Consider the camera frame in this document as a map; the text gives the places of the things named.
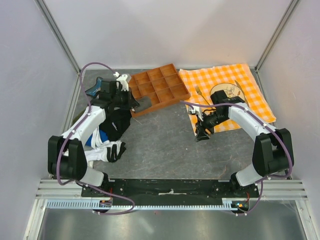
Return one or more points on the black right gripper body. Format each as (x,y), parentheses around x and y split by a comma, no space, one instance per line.
(211,120)

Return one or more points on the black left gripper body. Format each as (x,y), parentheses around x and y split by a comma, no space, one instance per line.
(121,99)

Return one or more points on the olive grey underwear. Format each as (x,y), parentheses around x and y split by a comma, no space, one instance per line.
(143,104)

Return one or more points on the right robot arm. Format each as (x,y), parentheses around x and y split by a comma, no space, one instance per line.
(272,150)

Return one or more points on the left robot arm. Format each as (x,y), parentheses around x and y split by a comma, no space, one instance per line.
(65,153)

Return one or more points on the bird pattern ceramic plate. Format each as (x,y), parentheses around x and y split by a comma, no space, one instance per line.
(230,89)

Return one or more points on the blue star shaped dish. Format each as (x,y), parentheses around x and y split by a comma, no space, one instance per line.
(93,91)

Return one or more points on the gold fork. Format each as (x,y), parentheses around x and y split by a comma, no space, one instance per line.
(199,92)

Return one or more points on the gold knife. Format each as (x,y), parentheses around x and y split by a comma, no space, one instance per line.
(240,93)

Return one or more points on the wooden compartment tray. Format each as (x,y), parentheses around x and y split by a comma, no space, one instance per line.
(163,85)

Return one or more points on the dark green garment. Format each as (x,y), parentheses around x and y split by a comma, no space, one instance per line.
(76,118)

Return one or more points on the yellow checkered cloth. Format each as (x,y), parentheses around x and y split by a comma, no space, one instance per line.
(207,78)

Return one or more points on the blue white garment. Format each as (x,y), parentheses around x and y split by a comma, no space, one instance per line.
(97,139)

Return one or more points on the white black striped garment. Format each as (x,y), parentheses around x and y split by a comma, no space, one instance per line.
(110,152)

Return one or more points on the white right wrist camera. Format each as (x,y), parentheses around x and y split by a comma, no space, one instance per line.
(194,110)

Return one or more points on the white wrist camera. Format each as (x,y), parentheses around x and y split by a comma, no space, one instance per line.
(122,81)
(194,110)

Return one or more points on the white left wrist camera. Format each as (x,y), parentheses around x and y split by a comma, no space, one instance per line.
(122,81)

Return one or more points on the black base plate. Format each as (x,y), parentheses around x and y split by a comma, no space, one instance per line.
(178,191)

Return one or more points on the slotted cable duct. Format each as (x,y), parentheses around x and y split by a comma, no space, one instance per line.
(95,204)

